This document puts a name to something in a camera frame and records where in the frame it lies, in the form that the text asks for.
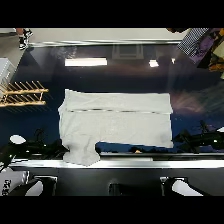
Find light grey garment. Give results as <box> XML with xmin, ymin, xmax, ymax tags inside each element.
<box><xmin>57</xmin><ymin>88</ymin><xmax>175</xmax><ymax>167</ymax></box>

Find wooden peg rack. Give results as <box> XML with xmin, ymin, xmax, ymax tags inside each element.
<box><xmin>0</xmin><ymin>80</ymin><xmax>50</xmax><ymax>108</ymax></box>

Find checked shirt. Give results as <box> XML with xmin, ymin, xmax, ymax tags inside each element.
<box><xmin>176</xmin><ymin>28</ymin><xmax>211</xmax><ymax>65</ymax></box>

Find person's legs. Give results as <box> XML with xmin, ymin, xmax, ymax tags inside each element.
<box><xmin>15</xmin><ymin>28</ymin><xmax>34</xmax><ymax>51</ymax></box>

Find purple black garment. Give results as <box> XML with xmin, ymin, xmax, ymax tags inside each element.
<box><xmin>194</xmin><ymin>29</ymin><xmax>224</xmax><ymax>70</ymax></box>

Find yellow garment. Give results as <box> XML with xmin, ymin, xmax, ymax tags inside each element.
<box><xmin>208</xmin><ymin>39</ymin><xmax>224</xmax><ymax>81</ymax></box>

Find silver frame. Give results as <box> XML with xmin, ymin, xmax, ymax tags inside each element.
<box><xmin>0</xmin><ymin>152</ymin><xmax>224</xmax><ymax>197</ymax></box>

